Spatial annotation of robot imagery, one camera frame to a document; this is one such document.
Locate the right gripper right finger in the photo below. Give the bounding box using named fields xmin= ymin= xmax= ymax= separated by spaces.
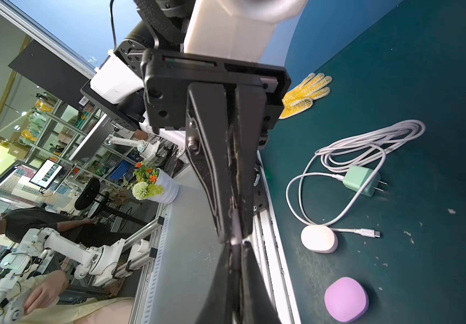
xmin=241 ymin=241 xmax=280 ymax=324

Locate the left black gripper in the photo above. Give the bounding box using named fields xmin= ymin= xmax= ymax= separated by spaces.
xmin=140 ymin=49 xmax=291 ymax=244

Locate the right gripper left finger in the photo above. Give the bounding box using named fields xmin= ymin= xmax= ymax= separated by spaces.
xmin=195 ymin=244 xmax=241 ymax=323

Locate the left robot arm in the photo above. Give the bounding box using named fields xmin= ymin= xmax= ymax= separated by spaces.
xmin=81 ymin=1 xmax=305 ymax=245

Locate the yellow work glove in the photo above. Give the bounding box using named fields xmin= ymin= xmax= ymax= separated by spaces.
xmin=279 ymin=73 xmax=333 ymax=120

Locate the white flower pot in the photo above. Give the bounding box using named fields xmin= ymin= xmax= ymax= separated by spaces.
xmin=147 ymin=170 xmax=180 ymax=204

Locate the green USB charger adapter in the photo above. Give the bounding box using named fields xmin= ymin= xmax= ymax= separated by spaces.
xmin=342 ymin=166 xmax=388 ymax=197

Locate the black office chair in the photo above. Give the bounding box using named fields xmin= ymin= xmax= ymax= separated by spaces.
xmin=75 ymin=177 xmax=147 ymax=226

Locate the computer monitor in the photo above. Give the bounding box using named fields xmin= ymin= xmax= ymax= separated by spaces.
xmin=30 ymin=159 xmax=64 ymax=189

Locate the person in dark shirt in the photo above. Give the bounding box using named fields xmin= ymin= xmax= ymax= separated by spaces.
xmin=0 ymin=207 xmax=130 ymax=247

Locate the aluminium front rail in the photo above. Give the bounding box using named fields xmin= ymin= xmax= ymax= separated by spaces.
xmin=130 ymin=164 xmax=301 ymax=323

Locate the white bundled USB cable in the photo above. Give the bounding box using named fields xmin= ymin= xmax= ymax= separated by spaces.
xmin=285 ymin=119 xmax=426 ymax=239

